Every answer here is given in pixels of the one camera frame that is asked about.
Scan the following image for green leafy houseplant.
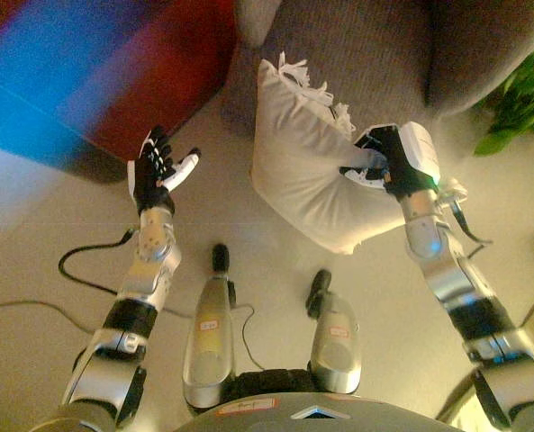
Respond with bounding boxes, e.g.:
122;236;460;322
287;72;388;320
473;40;534;157

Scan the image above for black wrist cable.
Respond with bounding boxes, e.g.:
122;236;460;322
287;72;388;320
58;228;137;299
448;197;495;247

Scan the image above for silver right robot leg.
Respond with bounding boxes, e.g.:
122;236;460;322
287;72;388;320
309;290;363;396

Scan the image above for silver left robot leg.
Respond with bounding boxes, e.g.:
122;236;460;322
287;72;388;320
183;274;239;413

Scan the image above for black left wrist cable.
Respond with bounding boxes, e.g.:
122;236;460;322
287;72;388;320
58;228;137;299

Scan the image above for thin grey floor cable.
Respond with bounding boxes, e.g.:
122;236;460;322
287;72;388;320
0;300;97;337

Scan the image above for silver robot leg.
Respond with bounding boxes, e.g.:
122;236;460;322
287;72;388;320
309;290;363;396
183;274;239;413

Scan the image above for black robot foot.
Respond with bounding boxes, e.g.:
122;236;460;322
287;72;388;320
305;268;333;319
210;242;232;276

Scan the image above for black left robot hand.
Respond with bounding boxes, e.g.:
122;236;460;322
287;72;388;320
126;125;203;215

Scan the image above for grey robot torso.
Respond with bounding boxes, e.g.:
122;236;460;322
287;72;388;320
171;366;443;432

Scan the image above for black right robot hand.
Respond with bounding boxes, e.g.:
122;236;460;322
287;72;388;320
338;121;443;199

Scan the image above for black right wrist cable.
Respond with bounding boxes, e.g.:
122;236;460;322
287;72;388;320
448;197;495;247

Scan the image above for white tasselled pillow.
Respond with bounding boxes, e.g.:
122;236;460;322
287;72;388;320
250;51;408;256

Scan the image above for thin grey leg cable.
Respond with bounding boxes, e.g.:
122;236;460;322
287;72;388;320
230;303;267;373

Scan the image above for black right robot foot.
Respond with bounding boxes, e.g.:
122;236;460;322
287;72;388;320
305;268;333;319

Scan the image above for black left robot foot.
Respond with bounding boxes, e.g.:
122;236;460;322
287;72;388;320
210;242;232;276

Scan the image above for grey fabric armchair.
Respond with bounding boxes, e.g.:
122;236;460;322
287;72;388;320
221;0;534;141

